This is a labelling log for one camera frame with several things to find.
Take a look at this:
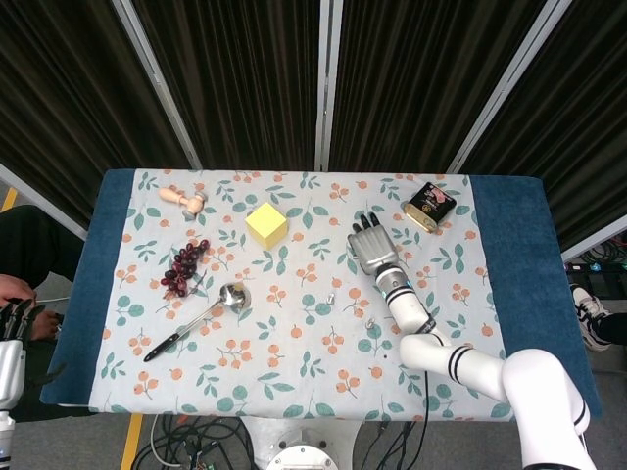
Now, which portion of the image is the white black sneaker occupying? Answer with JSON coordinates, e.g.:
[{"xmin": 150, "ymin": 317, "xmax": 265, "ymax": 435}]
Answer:
[{"xmin": 569, "ymin": 285, "xmax": 612, "ymax": 352}]

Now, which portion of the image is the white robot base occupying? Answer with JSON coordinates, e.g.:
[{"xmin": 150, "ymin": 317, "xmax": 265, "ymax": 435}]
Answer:
[{"xmin": 243, "ymin": 415, "xmax": 364, "ymax": 470}]

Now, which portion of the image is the aluminium frame post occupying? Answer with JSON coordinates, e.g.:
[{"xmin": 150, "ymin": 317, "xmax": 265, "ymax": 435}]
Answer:
[
  {"xmin": 446, "ymin": 0, "xmax": 574, "ymax": 173},
  {"xmin": 0, "ymin": 163, "xmax": 90, "ymax": 241},
  {"xmin": 313, "ymin": 0, "xmax": 341, "ymax": 172},
  {"xmin": 110, "ymin": 0, "xmax": 204, "ymax": 171},
  {"xmin": 560, "ymin": 227, "xmax": 627, "ymax": 263}
]

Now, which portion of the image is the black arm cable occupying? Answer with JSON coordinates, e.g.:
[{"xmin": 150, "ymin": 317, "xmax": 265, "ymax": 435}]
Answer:
[{"xmin": 418, "ymin": 305, "xmax": 443, "ymax": 423}]

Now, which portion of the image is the blue covered table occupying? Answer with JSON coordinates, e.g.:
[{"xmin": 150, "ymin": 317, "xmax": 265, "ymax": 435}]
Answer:
[{"xmin": 40, "ymin": 167, "xmax": 603, "ymax": 423}]

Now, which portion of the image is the black gold meat tin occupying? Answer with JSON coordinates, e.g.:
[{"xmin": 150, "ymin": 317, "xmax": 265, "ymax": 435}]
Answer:
[{"xmin": 402, "ymin": 180, "xmax": 458, "ymax": 235}]

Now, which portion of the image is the black pleated curtain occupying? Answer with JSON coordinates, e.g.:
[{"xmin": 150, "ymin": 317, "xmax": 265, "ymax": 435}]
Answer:
[
  {"xmin": 459, "ymin": 0, "xmax": 627, "ymax": 252},
  {"xmin": 328, "ymin": 0, "xmax": 557, "ymax": 172},
  {"xmin": 0, "ymin": 0, "xmax": 193, "ymax": 231},
  {"xmin": 130, "ymin": 0, "xmax": 324, "ymax": 171}
]

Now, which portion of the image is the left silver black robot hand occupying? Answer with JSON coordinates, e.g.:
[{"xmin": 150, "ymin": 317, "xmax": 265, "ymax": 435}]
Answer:
[{"xmin": 0, "ymin": 298, "xmax": 68, "ymax": 399}]

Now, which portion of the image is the steel ladle black handle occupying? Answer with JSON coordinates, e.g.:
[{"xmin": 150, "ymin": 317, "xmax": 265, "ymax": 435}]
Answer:
[{"xmin": 142, "ymin": 281, "xmax": 253, "ymax": 364}]

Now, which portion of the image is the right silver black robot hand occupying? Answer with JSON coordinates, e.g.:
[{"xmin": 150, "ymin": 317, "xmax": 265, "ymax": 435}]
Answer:
[{"xmin": 348, "ymin": 211, "xmax": 403, "ymax": 277}]

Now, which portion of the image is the dark red grape bunch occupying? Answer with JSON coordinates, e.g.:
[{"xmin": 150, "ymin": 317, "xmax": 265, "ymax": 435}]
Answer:
[{"xmin": 160, "ymin": 237, "xmax": 213, "ymax": 300}]

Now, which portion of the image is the white floor cable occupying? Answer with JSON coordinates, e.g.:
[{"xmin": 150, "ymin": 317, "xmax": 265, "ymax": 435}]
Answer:
[{"xmin": 149, "ymin": 415, "xmax": 178, "ymax": 469}]

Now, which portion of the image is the wooden toy mallet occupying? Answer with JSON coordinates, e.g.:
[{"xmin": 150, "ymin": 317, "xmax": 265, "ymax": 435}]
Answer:
[{"xmin": 157, "ymin": 185, "xmax": 209, "ymax": 220}]

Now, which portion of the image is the black trouser leg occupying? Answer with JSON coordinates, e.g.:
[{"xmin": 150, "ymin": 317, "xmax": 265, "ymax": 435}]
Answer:
[{"xmin": 594, "ymin": 311, "xmax": 627, "ymax": 347}]

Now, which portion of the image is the yellow cube block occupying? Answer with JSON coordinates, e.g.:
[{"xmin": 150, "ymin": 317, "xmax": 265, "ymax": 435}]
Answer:
[{"xmin": 244, "ymin": 201, "xmax": 289, "ymax": 252}]

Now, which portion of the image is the floral print tablecloth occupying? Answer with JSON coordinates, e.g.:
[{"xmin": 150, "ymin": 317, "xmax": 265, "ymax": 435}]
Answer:
[{"xmin": 87, "ymin": 168, "xmax": 521, "ymax": 423}]

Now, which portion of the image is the black floor cable bundle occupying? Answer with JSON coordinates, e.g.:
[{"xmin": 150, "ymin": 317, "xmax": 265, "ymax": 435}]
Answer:
[
  {"xmin": 130, "ymin": 415, "xmax": 249, "ymax": 470},
  {"xmin": 562, "ymin": 239, "xmax": 627, "ymax": 290}
]

